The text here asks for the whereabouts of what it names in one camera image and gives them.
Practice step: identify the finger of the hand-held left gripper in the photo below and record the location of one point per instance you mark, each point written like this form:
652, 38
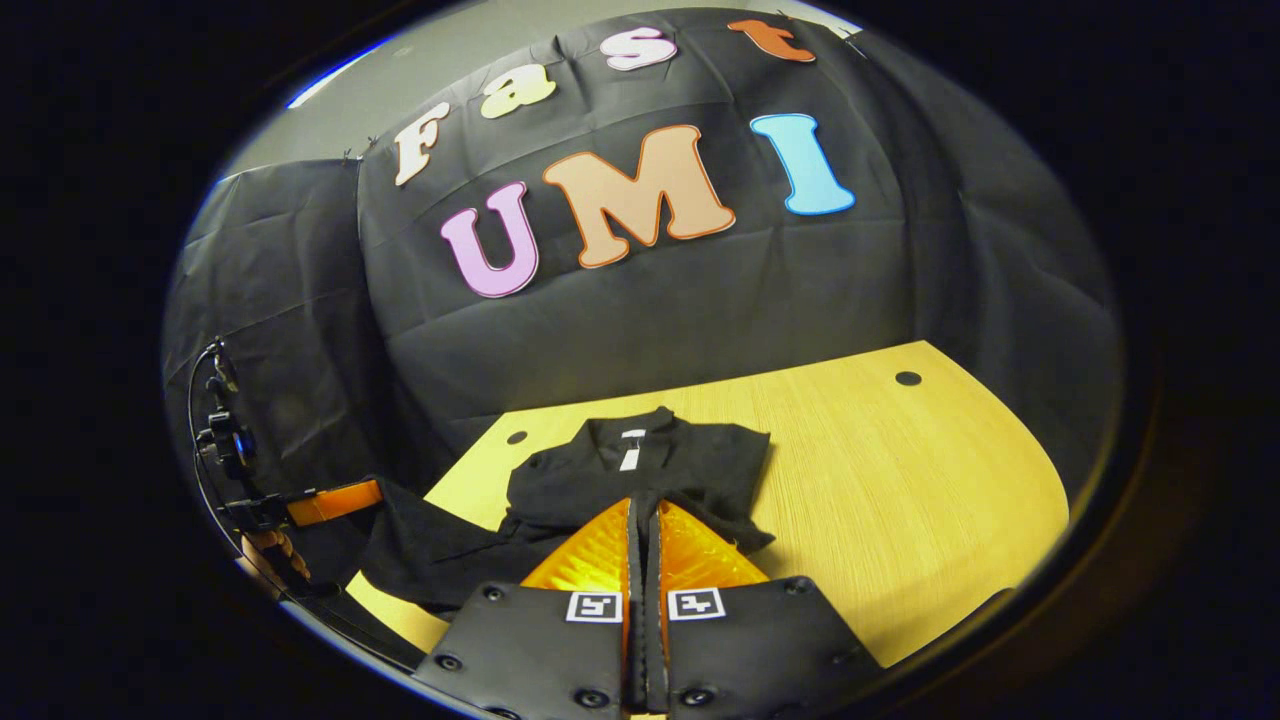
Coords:
335, 502

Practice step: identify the black button shirt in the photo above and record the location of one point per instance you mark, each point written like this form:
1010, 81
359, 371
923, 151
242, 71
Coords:
700, 470

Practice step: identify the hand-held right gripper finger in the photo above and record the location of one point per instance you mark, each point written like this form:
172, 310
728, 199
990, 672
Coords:
637, 620
656, 620

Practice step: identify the black backdrop cloth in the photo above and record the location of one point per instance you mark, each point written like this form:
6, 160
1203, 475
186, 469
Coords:
700, 300

